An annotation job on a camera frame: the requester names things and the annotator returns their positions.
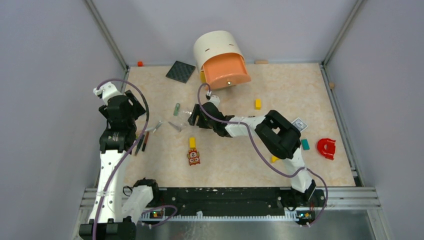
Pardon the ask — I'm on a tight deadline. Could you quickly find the green tube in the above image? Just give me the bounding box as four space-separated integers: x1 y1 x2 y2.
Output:
173 103 180 116

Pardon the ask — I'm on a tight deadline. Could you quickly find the dark eyeliner pencil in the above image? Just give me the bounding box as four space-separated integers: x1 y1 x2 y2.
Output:
134 134 145 156

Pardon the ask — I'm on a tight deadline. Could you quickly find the small red glass vial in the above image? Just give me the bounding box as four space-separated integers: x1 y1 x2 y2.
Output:
141 131 150 152

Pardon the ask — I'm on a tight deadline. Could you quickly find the small silver white tube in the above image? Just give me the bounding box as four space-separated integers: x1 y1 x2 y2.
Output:
151 120 163 133

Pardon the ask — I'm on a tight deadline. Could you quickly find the peach top drawer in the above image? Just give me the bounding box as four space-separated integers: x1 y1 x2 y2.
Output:
199 53 252 90

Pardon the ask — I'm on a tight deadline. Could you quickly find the cream round drawer organizer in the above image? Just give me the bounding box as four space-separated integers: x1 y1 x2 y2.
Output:
193 30 245 73

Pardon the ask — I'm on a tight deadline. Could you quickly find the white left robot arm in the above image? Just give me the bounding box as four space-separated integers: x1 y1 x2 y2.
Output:
78 78 150 240

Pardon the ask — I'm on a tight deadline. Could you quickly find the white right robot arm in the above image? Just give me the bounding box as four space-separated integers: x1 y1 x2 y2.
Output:
187 95 316 206

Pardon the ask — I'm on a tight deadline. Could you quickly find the yellow rectangular block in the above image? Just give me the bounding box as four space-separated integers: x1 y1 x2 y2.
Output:
189 137 196 149

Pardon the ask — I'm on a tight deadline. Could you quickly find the red owl number puzzle piece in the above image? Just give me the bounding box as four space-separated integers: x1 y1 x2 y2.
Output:
187 148 201 166

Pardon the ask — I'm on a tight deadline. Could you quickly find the yellow block near drawer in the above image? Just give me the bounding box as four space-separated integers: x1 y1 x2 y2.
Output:
254 98 262 110

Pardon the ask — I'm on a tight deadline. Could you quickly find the black textured square mat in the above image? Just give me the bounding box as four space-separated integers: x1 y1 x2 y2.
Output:
165 61 196 84

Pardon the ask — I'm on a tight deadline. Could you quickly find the yellow arch block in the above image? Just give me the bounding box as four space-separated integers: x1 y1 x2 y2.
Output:
270 155 279 163

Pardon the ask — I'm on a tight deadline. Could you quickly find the wooden block at back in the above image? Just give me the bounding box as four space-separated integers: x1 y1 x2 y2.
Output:
254 59 269 65

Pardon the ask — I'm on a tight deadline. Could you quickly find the teal small block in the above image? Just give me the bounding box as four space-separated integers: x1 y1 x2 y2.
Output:
300 139 310 151

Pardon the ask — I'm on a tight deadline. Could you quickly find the red plastic clip toy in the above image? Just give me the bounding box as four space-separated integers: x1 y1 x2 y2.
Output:
316 138 336 160

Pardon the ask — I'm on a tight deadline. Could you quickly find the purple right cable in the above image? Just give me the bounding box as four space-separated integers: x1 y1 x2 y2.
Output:
197 83 329 227

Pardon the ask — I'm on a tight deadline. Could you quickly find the purple cable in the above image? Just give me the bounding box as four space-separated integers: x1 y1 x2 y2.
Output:
92 78 178 240
197 83 329 227

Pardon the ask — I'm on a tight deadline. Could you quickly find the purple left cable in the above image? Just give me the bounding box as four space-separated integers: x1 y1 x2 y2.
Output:
92 78 178 240

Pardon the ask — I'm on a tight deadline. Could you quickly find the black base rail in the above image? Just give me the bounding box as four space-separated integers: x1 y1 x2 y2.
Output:
147 187 325 217

